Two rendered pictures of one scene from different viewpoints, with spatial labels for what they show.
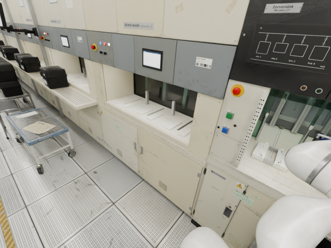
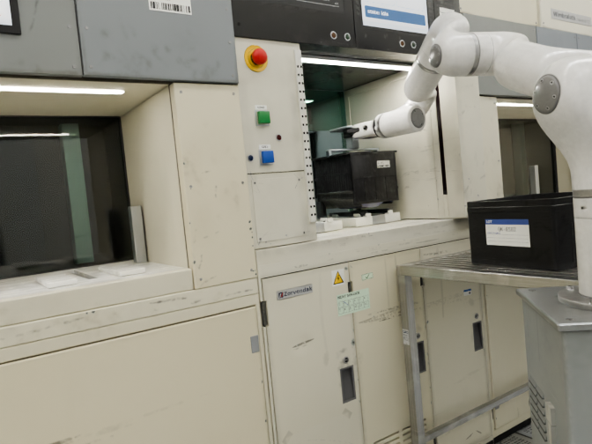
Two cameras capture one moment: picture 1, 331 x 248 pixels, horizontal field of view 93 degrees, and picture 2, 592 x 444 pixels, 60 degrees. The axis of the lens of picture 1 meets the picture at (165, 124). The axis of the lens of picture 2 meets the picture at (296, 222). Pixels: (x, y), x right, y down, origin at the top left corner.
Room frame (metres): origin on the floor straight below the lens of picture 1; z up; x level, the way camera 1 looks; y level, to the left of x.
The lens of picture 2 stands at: (0.36, 0.86, 1.00)
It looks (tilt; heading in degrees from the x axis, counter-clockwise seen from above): 3 degrees down; 288
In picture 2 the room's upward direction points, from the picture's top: 6 degrees counter-clockwise
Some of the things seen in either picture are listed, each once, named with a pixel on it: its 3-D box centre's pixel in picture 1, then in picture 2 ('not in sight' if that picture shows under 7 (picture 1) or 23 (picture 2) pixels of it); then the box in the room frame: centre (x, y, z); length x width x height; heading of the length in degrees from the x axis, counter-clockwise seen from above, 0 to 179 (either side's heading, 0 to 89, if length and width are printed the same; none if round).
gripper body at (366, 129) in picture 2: not in sight; (372, 129); (0.64, -0.92, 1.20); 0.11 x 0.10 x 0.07; 142
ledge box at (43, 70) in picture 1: (54, 77); not in sight; (2.24, 1.67, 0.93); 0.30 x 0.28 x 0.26; 49
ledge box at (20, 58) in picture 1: (29, 63); not in sight; (2.98, 2.61, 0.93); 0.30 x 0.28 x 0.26; 55
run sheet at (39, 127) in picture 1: (39, 127); not in sight; (1.61, 1.57, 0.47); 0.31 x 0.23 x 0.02; 74
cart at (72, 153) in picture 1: (42, 135); not in sight; (1.74, 1.70, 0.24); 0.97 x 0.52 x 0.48; 55
